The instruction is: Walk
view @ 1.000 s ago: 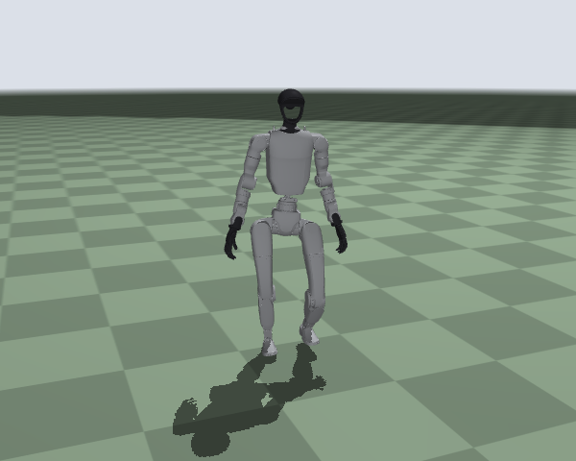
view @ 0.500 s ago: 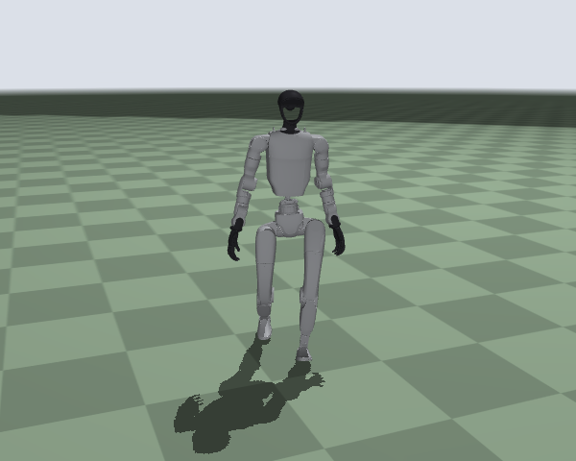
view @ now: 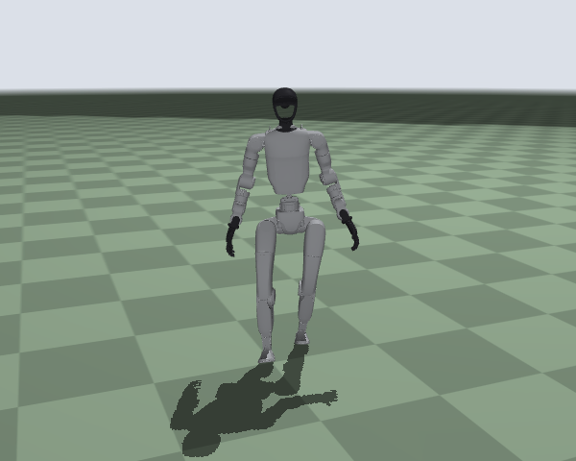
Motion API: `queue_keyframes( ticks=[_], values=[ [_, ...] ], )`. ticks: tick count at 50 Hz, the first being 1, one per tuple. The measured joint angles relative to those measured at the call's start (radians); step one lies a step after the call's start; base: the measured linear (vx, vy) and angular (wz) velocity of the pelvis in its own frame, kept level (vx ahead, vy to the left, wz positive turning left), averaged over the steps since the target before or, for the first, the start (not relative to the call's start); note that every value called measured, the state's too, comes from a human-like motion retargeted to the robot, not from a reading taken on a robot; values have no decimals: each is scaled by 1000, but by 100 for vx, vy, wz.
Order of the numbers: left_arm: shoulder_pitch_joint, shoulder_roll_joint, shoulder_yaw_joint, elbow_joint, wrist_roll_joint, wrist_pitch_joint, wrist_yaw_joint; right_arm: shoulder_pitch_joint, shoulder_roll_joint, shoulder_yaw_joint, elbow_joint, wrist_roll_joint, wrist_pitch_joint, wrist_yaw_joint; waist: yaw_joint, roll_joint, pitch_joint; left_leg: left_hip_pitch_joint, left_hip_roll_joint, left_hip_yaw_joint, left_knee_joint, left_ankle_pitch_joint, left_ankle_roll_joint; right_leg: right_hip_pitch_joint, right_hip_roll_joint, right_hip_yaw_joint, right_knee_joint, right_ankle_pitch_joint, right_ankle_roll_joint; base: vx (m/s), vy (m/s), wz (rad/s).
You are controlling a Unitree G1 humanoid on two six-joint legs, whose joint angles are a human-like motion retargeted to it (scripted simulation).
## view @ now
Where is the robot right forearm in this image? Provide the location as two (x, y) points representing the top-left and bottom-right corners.
(230, 174), (250, 226)

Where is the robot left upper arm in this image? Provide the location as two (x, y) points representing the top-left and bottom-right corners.
(307, 131), (336, 185)

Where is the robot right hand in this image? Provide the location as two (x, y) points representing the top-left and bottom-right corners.
(226, 216), (240, 257)

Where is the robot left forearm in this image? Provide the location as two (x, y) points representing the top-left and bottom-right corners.
(326, 169), (349, 221)

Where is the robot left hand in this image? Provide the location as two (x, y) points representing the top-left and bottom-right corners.
(339, 209), (359, 251)

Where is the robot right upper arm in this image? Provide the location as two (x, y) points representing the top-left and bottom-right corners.
(239, 133), (266, 189)

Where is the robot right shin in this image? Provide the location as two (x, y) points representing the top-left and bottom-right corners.
(256, 294), (274, 351)

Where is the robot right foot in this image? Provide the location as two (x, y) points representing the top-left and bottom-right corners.
(258, 349), (275, 363)

